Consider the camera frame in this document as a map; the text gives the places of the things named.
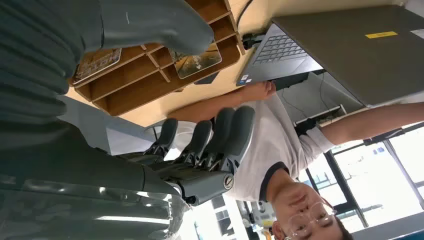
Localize person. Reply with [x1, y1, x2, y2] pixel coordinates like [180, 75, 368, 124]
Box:
[167, 81, 424, 240]

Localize yellow and dark picture card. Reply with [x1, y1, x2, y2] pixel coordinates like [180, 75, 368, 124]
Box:
[172, 41, 223, 80]

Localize patterned brown card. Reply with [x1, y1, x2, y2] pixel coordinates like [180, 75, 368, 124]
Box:
[71, 47, 122, 86]

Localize grey laptop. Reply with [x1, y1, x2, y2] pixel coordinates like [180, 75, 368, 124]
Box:
[235, 3, 424, 109]

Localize wooden compartment organizer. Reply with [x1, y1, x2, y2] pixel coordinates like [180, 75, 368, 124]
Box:
[67, 0, 246, 117]

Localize clear eyeglasses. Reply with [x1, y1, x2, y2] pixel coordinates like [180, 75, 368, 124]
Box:
[284, 202, 338, 240]

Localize black cable with plug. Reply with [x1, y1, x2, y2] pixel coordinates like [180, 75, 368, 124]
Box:
[235, 0, 268, 51]

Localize black window frame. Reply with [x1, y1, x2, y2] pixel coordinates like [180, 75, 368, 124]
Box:
[298, 122, 424, 229]

